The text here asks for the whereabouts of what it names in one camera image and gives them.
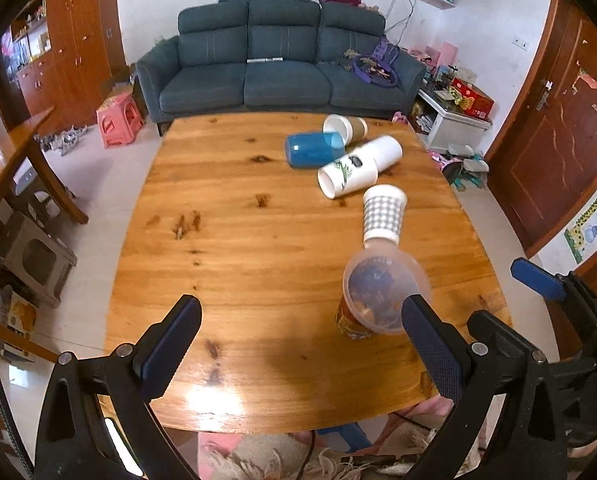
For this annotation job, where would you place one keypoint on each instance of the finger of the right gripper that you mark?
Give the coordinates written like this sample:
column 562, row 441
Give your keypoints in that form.
column 577, row 301
column 486, row 328

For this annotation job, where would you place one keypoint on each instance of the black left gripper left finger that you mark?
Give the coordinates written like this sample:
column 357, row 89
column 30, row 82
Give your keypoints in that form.
column 72, row 441

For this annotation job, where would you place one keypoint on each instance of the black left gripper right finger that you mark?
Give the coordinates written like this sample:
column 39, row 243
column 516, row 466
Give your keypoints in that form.
column 528, row 441

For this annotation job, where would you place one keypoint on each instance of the clear plastic printed cup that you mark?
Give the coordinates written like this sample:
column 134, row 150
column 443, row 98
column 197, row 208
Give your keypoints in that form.
column 375, row 284

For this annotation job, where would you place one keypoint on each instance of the checkered paper cup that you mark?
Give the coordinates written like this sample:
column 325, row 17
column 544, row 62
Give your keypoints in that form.
column 384, row 211

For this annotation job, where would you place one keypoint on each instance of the white bamboo print paper cup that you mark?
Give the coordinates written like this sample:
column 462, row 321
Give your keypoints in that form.
column 359, row 168

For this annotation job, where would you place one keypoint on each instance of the brown sleeve paper cup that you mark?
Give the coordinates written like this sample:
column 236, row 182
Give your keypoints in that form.
column 351, row 129

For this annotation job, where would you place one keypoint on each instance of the blue plastic cup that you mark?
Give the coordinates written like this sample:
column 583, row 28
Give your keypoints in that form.
column 313, row 149

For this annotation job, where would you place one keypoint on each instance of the brown wooden door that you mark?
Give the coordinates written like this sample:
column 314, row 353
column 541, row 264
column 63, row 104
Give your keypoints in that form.
column 544, row 161

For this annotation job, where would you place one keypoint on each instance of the grey plastic stool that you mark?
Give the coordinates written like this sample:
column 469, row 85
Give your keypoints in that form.
column 38, row 260

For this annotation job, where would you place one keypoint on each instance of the red gift box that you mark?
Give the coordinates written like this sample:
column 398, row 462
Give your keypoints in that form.
column 470, row 99

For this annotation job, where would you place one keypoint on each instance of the white low cabinet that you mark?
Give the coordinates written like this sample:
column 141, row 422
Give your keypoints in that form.
column 440, row 123

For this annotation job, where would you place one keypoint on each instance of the wooden side table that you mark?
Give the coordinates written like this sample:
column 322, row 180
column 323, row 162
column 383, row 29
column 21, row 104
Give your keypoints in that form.
column 20, row 145

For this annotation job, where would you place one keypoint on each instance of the purple bag on sofa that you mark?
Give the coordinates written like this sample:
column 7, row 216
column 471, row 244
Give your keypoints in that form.
column 378, row 67

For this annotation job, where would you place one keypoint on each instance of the pink plastic stool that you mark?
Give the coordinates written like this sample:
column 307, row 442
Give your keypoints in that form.
column 119, row 120

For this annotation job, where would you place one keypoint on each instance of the dark blue sofa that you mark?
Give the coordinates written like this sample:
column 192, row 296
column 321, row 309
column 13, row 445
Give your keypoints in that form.
column 288, row 55

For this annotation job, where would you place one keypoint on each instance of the wooden wardrobe cabinet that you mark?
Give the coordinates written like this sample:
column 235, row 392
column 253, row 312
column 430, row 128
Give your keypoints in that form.
column 75, row 75

